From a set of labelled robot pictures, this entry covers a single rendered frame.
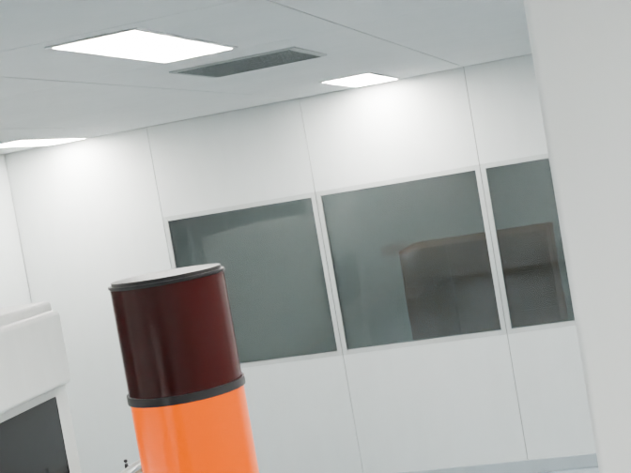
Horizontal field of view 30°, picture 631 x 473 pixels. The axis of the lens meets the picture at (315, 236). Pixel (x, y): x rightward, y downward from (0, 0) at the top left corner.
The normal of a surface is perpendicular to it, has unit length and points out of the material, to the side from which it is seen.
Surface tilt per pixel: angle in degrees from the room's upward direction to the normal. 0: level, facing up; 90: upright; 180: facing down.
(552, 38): 90
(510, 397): 90
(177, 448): 90
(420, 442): 90
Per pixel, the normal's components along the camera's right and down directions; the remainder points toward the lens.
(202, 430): 0.29, 0.00
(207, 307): 0.68, -0.07
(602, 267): -0.26, 0.10
